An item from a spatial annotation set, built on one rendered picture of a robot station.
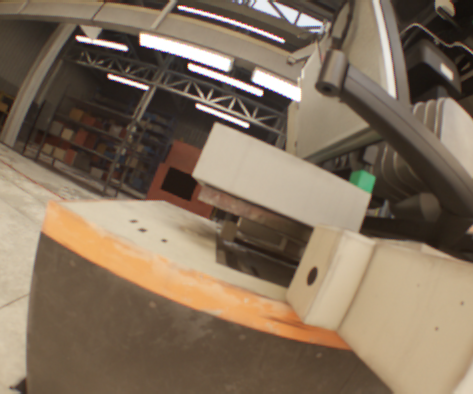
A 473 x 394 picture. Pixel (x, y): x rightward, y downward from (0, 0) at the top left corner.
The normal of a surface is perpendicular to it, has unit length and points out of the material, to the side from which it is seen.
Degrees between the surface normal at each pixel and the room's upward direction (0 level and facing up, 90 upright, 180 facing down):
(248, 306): 90
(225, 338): 90
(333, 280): 90
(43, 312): 90
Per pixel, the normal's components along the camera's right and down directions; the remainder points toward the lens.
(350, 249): 0.07, -0.02
